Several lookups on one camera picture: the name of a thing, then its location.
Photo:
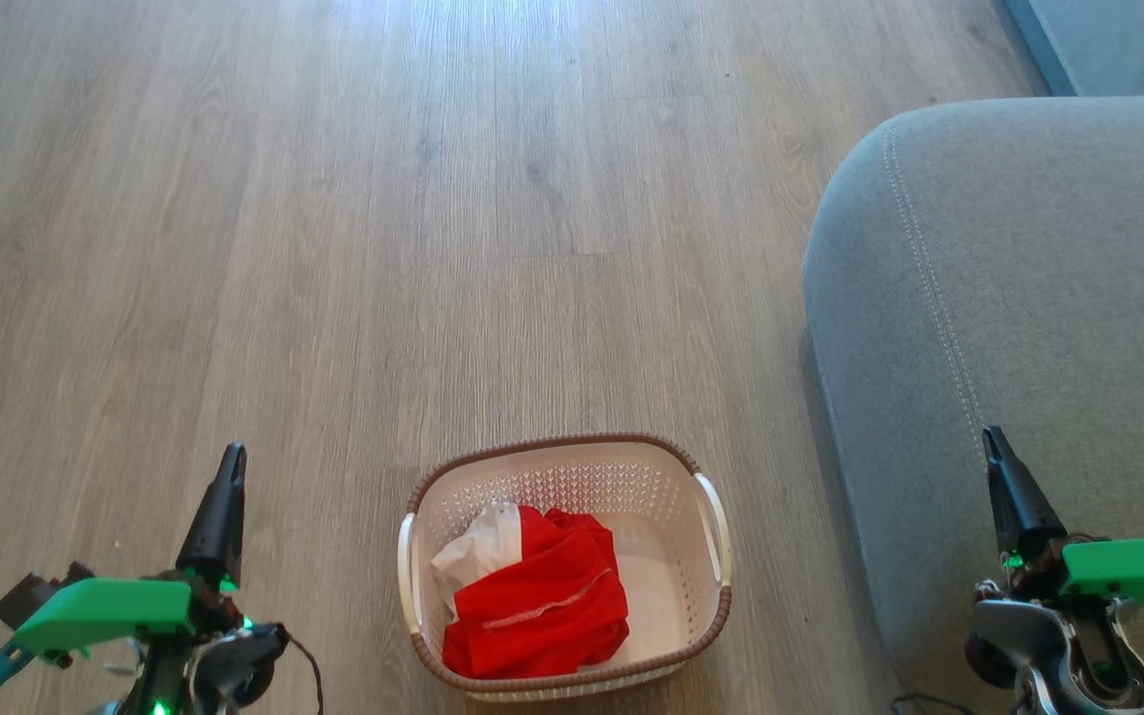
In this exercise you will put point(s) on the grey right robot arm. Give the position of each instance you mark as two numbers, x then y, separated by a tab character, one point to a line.
1059	645

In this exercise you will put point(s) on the white laundry basket brown rim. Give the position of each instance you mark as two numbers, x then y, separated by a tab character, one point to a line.
671	556

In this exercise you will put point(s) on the red cloth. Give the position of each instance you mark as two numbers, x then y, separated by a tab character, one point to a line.
481	551

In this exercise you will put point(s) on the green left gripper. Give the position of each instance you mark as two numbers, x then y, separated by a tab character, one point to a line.
105	611

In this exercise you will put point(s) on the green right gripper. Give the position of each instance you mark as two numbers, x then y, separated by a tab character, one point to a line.
1133	571

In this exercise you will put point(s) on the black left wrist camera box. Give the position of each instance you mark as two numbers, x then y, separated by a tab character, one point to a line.
36	596

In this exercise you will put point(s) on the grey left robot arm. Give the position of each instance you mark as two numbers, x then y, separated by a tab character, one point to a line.
229	670

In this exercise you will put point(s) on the grey sofa seat section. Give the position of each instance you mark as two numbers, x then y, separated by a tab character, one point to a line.
1019	328
1118	45

